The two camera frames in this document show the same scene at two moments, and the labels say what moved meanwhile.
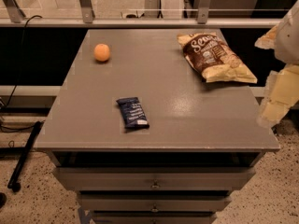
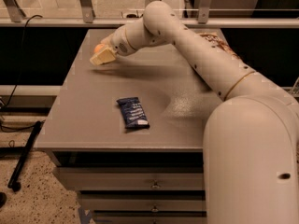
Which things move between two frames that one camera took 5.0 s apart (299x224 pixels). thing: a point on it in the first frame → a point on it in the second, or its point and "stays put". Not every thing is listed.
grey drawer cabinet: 201,146 stays put
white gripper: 288,41 → 119,44
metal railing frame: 12,16 stays put
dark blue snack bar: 133,114 stays put
